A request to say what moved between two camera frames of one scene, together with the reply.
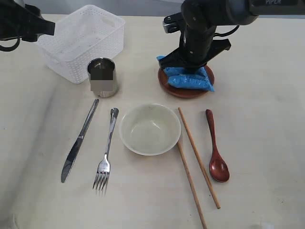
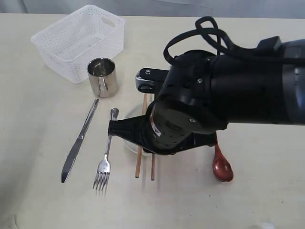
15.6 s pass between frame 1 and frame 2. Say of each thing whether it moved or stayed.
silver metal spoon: stayed
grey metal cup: stayed
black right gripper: moved
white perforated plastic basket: stayed
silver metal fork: stayed
